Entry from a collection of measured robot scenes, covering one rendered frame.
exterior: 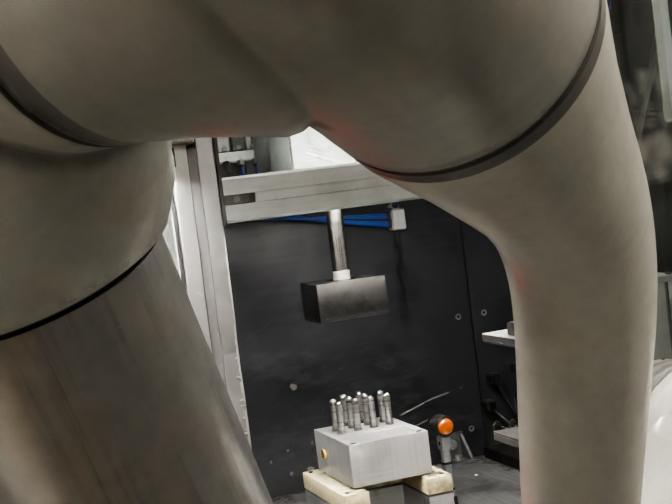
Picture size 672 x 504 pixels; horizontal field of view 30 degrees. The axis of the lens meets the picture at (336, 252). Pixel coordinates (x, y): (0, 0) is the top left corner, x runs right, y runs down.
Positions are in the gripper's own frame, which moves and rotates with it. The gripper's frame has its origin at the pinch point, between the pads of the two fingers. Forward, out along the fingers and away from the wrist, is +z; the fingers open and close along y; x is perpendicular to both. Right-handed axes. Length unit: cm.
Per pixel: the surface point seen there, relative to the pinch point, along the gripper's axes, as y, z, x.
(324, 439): -10.1, 41.9, 4.9
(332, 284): 7.9, 39.4, 2.4
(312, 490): -16.2, 43.5, 6.6
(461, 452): -20, 64, -22
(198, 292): 10.6, 21.4, 21.9
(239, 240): 14, 64, 6
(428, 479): -14.7, 32.0, -3.5
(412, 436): -9.8, 33.2, -2.7
